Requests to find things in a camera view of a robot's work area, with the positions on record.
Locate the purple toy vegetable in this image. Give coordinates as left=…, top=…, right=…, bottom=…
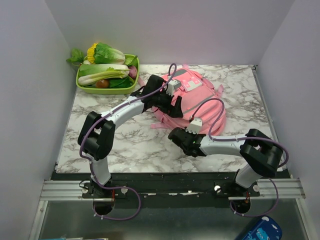
left=128, top=65, right=138, bottom=79

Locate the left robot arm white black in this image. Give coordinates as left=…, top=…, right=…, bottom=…
left=77, top=74, right=183, bottom=198

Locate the green plastic tray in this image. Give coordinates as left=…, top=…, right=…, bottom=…
left=76, top=54, right=140, bottom=95

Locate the upper toy cabbage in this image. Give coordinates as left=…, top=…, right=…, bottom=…
left=93, top=42, right=126, bottom=65

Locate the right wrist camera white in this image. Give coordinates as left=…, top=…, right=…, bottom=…
left=185, top=117, right=203, bottom=135

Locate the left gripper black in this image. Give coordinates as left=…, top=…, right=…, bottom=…
left=153, top=88, right=184, bottom=119

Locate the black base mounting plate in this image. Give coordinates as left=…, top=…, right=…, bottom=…
left=50, top=170, right=292, bottom=213

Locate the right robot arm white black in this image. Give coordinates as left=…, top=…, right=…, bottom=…
left=168, top=127, right=289, bottom=196

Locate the pink student backpack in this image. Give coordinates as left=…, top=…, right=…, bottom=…
left=150, top=65, right=227, bottom=136

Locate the brown toy mushroom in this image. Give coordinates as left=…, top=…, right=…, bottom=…
left=95, top=79, right=110, bottom=89

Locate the yellow artificial flower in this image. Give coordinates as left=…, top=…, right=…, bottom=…
left=87, top=43, right=98, bottom=64

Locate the blue pencil case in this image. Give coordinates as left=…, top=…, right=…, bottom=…
left=235, top=216, right=283, bottom=240

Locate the aluminium rail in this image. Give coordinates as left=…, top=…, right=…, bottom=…
left=40, top=178, right=306, bottom=202

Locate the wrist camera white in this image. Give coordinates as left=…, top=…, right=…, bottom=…
left=166, top=79, right=181, bottom=96
left=185, top=117, right=203, bottom=135

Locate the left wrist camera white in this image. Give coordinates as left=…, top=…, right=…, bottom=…
left=166, top=79, right=181, bottom=96

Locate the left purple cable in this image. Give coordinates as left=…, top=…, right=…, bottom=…
left=79, top=62, right=178, bottom=222

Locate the green artificial leaf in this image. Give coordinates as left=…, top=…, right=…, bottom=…
left=66, top=48, right=85, bottom=64

